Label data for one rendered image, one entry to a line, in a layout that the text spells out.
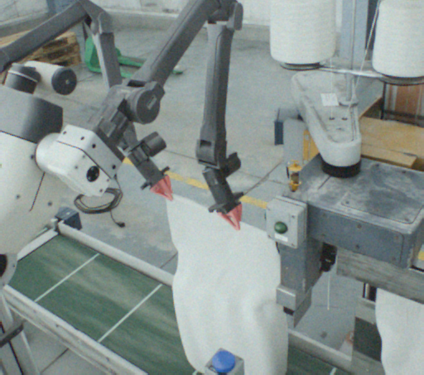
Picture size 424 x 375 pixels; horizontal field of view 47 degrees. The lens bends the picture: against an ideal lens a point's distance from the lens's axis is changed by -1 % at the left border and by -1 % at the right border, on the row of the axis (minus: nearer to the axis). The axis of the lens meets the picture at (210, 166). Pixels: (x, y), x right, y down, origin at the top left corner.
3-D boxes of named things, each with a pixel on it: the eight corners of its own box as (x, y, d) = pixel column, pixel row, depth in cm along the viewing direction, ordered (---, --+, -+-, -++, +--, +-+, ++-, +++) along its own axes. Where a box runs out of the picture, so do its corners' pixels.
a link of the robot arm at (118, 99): (96, 110, 108) (112, 114, 105) (121, 75, 111) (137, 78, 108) (118, 135, 114) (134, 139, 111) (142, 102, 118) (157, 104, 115)
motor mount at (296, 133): (281, 167, 153) (281, 120, 145) (291, 158, 158) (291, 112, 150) (370, 191, 138) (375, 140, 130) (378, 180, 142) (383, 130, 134)
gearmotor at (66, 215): (31, 225, 291) (25, 204, 284) (51, 213, 301) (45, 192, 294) (64, 242, 275) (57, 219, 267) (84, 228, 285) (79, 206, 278)
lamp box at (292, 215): (266, 237, 109) (265, 204, 105) (277, 228, 112) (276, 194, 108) (296, 249, 105) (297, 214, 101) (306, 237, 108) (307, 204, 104)
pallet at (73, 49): (-33, 71, 631) (-37, 60, 624) (43, 45, 713) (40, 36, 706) (3, 80, 585) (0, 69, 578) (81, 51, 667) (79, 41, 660)
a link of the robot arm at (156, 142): (113, 139, 162) (121, 134, 155) (141, 121, 167) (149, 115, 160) (134, 169, 164) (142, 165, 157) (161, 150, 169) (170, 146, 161)
